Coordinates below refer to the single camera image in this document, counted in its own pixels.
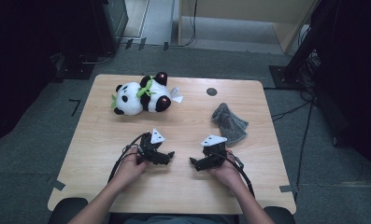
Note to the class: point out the black stand base plate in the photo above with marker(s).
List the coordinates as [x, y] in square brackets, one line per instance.
[74, 70]

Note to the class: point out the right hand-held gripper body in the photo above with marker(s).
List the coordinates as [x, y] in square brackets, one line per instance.
[214, 154]

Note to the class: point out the black tape corner mark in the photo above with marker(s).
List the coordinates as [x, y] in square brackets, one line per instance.
[76, 107]

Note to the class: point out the dark curtain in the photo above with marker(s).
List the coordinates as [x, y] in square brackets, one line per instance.
[24, 62]
[354, 77]

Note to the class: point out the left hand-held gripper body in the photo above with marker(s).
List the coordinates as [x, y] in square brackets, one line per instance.
[149, 147]

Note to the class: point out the panda plush toy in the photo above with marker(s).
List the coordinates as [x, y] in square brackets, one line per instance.
[133, 99]

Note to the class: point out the black chair armrest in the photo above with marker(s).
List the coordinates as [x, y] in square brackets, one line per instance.
[282, 216]
[66, 211]

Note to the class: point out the dark cabinet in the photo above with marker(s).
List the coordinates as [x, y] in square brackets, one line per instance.
[111, 25]

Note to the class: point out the grey fluffy cloth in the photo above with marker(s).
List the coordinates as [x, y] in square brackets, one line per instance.
[230, 123]

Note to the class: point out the person's grey trousers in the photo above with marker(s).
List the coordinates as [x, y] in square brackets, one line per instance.
[174, 220]

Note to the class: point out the black metal stand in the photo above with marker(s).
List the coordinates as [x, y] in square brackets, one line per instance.
[298, 53]

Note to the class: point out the person's left hand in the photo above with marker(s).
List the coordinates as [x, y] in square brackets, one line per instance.
[130, 172]

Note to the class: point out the light wooden desk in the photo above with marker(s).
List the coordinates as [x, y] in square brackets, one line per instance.
[236, 9]

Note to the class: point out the grey tape strip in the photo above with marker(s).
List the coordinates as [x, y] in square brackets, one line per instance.
[286, 188]
[58, 185]

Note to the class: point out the round dark table grommet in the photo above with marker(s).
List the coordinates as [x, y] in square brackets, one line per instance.
[211, 91]

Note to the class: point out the person's right hand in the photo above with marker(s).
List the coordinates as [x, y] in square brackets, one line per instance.
[228, 174]

